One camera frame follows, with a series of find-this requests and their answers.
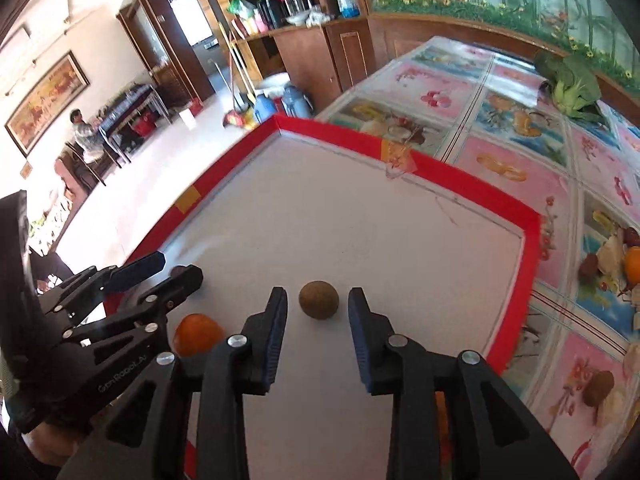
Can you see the tall wooden cabinet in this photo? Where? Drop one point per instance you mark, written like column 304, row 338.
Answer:
column 175, row 75

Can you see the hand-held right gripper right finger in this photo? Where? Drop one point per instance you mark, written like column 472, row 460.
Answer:
column 360, row 345

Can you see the blue thermos jug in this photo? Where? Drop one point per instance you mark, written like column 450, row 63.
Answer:
column 296, row 101

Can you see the red date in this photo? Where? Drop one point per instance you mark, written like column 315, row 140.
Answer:
column 632, row 236
column 590, row 265

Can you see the bok choy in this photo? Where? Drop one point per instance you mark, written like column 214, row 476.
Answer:
column 570, row 90

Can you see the green bag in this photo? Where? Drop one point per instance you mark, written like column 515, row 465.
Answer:
column 241, row 7

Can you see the dark side table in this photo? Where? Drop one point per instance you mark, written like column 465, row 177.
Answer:
column 125, row 110

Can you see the broom with yellow stick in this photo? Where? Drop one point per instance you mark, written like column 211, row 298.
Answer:
column 242, row 75

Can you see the blue plastic canister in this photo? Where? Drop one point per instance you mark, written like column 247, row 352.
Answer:
column 265, row 109

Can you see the dark brown small fruit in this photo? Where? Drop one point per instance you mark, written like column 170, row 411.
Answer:
column 175, row 273

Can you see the wooden chair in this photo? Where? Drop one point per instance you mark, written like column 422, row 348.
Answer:
column 75, row 172

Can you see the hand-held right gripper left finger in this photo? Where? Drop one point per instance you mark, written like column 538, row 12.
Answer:
column 278, row 340

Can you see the orange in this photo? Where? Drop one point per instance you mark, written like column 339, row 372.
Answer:
column 441, row 420
column 197, row 336
column 633, row 266

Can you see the brown round fruit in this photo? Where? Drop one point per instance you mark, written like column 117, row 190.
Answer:
column 598, row 388
column 318, row 300

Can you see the fruit-print tablecloth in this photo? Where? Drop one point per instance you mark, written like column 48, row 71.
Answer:
column 500, row 180

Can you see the framed painting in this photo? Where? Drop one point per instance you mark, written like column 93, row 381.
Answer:
column 47, row 102

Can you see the red-edged white tray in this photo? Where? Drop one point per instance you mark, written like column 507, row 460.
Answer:
column 350, row 210

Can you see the white basin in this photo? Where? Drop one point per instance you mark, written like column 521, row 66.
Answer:
column 276, row 82

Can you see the wooden counter cabinet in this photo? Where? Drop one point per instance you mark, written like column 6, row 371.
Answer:
column 310, row 60

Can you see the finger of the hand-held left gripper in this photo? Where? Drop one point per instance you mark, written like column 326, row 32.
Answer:
column 177, row 287
column 137, row 267

